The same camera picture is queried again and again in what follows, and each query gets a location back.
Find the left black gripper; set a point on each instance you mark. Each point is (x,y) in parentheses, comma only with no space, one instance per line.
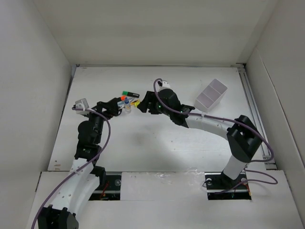
(110,107)

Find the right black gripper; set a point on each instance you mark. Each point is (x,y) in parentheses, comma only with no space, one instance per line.
(149,97)

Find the yellow highlighter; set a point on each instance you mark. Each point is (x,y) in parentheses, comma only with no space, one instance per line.
(136,103)

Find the small glue bottle blue cap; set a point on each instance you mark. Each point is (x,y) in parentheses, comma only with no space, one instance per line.
(127,105)

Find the green highlighter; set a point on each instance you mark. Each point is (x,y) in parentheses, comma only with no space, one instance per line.
(130,94)

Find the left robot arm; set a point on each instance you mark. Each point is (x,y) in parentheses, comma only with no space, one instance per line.
(63,206)

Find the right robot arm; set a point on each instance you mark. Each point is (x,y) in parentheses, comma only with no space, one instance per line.
(243,142)

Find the blue utility knife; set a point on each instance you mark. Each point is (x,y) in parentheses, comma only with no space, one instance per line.
(120,103)

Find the white divided container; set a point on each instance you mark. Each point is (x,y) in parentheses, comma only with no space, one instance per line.
(211,96)

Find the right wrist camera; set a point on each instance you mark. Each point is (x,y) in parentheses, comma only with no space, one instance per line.
(163,85)

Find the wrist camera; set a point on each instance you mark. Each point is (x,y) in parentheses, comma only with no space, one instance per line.
(163,85)
(81,106)

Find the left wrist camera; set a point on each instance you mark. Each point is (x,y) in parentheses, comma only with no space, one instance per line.
(81,106)

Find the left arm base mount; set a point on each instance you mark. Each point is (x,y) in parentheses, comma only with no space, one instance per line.
(110,190)

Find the aluminium rail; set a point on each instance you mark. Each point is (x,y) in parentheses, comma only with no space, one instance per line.
(257,121)

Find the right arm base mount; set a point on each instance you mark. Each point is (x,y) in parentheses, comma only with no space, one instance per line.
(219,187)

